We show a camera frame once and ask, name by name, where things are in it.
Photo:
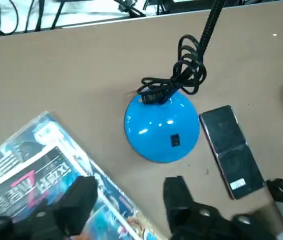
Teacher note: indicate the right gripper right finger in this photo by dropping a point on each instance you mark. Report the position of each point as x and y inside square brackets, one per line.
[179, 200]

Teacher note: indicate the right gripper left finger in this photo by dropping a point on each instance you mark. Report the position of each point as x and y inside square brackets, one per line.
[64, 212]

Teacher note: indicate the blue desk lamp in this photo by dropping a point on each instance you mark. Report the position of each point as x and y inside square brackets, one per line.
[156, 130]

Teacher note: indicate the white-bordered comic book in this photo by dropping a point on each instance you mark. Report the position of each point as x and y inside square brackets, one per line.
[31, 180]

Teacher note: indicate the black foldable phone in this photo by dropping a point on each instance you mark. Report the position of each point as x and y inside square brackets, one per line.
[231, 150]

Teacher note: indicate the plastic-wrapped comic magazine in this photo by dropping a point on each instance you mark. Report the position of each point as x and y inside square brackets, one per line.
[56, 130]

